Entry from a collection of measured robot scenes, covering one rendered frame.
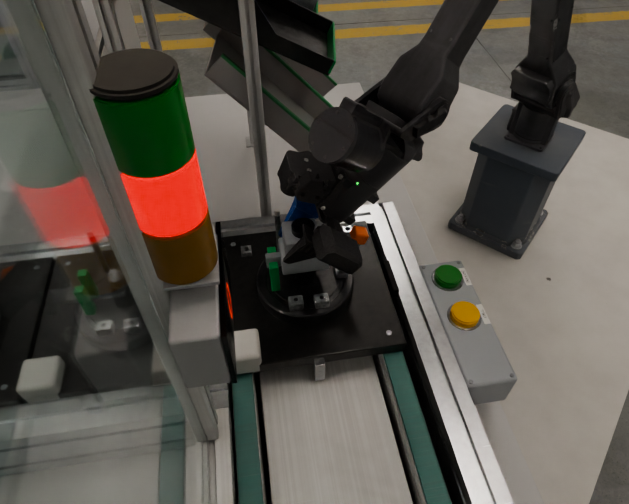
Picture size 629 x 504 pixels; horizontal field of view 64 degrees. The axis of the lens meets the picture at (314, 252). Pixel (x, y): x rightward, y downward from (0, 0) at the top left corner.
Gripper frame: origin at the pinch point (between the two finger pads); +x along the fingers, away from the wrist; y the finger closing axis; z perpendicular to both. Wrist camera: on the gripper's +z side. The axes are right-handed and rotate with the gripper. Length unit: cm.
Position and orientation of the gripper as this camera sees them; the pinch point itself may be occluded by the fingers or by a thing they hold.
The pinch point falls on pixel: (299, 233)
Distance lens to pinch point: 65.6
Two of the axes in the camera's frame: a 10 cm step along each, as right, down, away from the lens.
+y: 1.8, 7.3, -6.6
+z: -7.4, -3.5, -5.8
